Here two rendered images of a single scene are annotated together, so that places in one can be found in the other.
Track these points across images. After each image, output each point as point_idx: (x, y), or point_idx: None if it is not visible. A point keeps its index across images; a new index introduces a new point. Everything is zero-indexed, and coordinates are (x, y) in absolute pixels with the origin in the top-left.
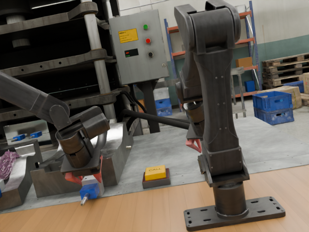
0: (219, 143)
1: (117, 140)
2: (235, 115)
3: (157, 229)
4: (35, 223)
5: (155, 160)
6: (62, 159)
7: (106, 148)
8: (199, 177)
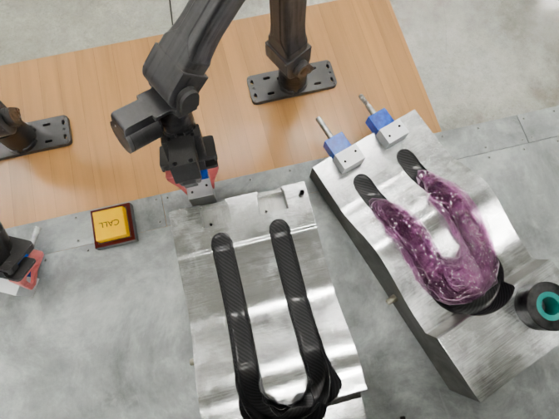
0: None
1: (201, 328)
2: None
3: (98, 120)
4: (252, 135)
5: (136, 322)
6: (284, 241)
7: (207, 279)
8: (52, 231)
